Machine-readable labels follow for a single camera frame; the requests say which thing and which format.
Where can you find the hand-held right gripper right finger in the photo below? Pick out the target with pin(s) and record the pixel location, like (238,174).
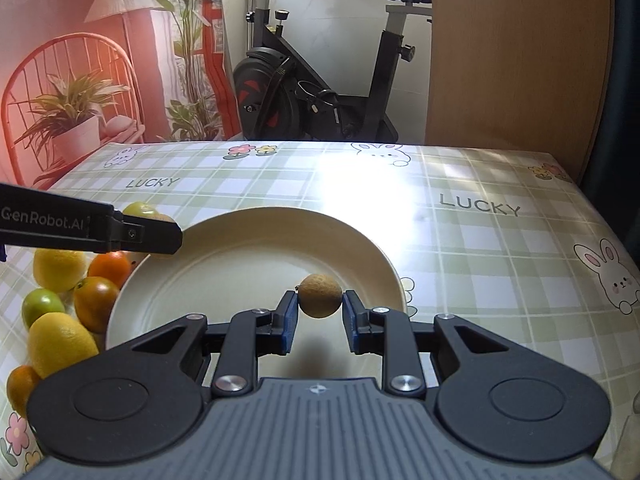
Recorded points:
(352,327)

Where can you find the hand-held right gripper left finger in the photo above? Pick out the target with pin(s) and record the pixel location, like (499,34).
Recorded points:
(287,327)

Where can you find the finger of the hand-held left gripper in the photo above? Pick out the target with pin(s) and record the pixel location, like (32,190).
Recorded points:
(150,235)

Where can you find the yellow lemon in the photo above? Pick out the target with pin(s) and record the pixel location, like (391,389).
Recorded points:
(57,272)
(60,345)

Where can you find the cream round plate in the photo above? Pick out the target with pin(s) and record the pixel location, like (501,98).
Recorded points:
(240,260)

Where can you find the green jujube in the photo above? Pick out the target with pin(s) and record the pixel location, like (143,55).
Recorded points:
(42,307)

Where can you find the green-tinged orange tangerine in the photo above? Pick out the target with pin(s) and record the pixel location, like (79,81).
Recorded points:
(95,305)

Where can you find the yellow-green jujube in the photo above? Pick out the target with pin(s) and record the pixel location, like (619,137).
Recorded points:
(140,210)

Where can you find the green plaid tablecloth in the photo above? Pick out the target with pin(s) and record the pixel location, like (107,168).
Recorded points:
(450,260)

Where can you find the black exercise bike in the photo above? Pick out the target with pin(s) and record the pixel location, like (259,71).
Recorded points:
(265,90)

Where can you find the red hanging banner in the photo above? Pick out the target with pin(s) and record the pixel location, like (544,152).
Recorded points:
(212,60)

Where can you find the wooden cabinet panel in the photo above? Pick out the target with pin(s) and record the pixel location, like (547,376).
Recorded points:
(500,60)

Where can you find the dark blue curtain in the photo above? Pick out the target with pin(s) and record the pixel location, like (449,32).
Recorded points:
(622,110)

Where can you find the pink printed wall cloth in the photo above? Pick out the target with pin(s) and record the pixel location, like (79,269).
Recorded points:
(75,60)

